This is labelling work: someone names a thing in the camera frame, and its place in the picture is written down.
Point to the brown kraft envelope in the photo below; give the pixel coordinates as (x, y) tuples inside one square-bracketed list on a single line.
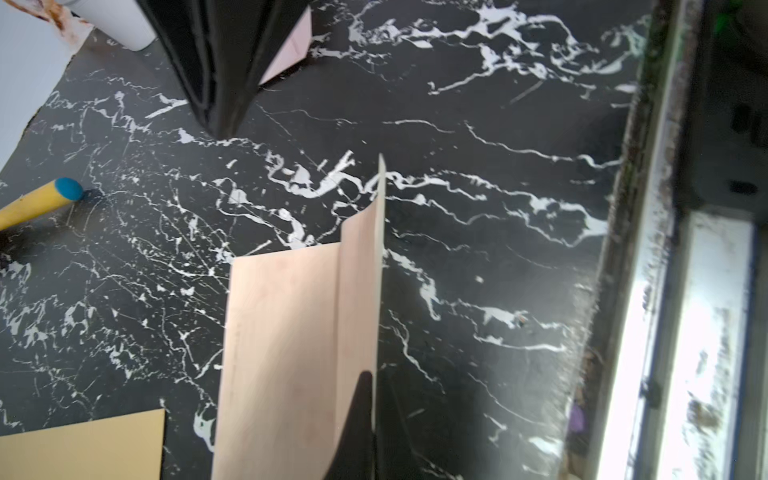
[(123, 447)]

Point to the aluminium front rail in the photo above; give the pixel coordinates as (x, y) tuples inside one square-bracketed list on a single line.
[(680, 318)]

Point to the small plant in white pot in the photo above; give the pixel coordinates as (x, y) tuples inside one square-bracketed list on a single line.
[(121, 20)]

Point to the cream letter paper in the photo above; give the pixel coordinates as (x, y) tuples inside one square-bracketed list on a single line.
[(301, 326)]

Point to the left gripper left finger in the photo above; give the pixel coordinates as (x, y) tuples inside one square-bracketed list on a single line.
[(220, 50)]

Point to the pink envelope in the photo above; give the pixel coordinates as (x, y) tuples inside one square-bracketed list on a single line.
[(294, 49)]

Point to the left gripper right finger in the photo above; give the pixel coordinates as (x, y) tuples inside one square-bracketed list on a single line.
[(374, 440)]

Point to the yellow toy shovel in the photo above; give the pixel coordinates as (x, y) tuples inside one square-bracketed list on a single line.
[(52, 196)]

